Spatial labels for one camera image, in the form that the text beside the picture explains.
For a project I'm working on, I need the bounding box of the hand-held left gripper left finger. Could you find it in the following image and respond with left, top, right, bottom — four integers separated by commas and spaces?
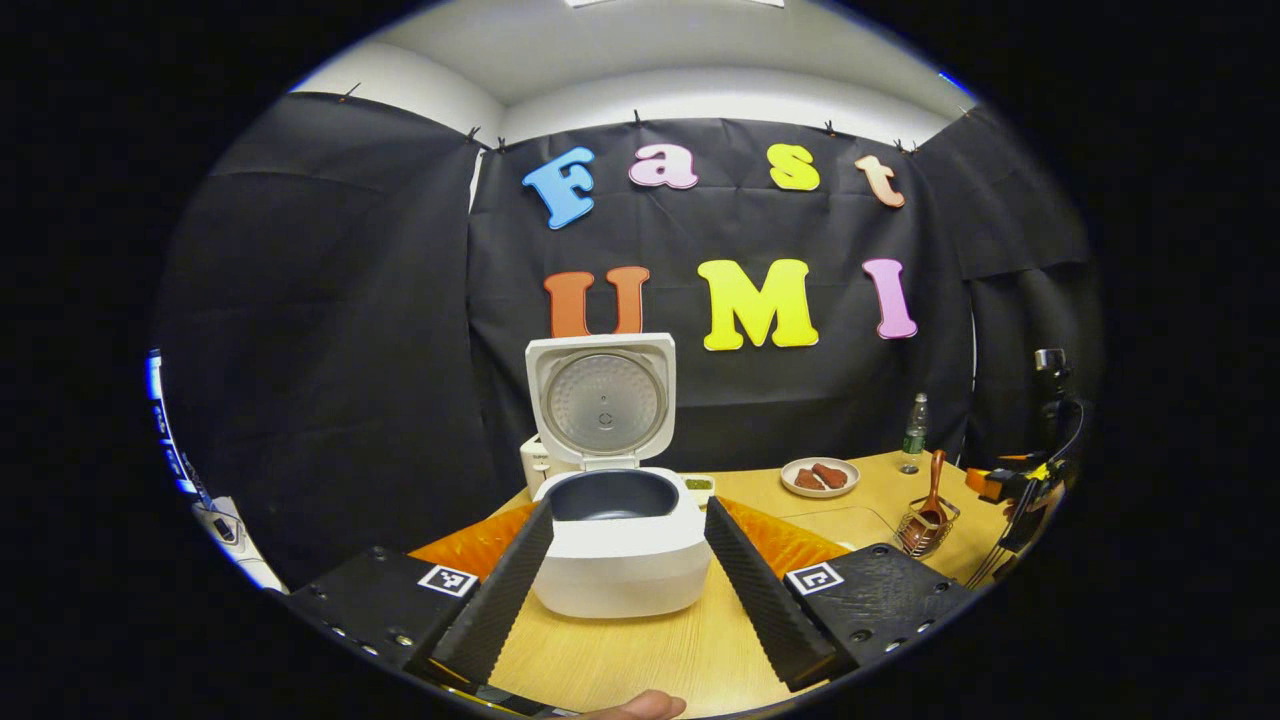
280, 497, 556, 691

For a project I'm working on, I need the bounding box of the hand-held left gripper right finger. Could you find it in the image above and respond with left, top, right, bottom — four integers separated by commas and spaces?
703, 495, 976, 693

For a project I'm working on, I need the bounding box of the metal wire chopstick holder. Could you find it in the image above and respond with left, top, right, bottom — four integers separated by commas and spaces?
893, 497, 961, 559

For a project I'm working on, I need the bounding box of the brown wooden spoon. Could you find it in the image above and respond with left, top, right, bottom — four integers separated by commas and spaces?
903, 449, 949, 551

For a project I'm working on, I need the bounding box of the white rice cooker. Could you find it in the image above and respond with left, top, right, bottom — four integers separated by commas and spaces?
525, 332, 713, 619

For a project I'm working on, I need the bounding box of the clear plastic rice container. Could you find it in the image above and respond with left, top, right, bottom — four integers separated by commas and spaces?
780, 505, 901, 553

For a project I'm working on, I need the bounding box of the clear green-label water bottle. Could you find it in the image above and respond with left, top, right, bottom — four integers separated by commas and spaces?
900, 392, 929, 475

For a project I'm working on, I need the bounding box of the round white plate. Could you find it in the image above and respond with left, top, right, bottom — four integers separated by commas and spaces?
780, 457, 861, 499

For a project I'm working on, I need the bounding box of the white toaster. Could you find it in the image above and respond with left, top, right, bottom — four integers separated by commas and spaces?
519, 433, 581, 499

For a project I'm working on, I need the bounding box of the black backdrop cloth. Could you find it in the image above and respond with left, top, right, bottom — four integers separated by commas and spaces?
155, 92, 1101, 591

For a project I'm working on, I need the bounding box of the white power strip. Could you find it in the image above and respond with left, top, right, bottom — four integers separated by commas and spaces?
192, 497, 286, 591

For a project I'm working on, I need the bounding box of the blue white panel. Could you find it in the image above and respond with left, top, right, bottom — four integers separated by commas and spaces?
145, 348, 201, 496

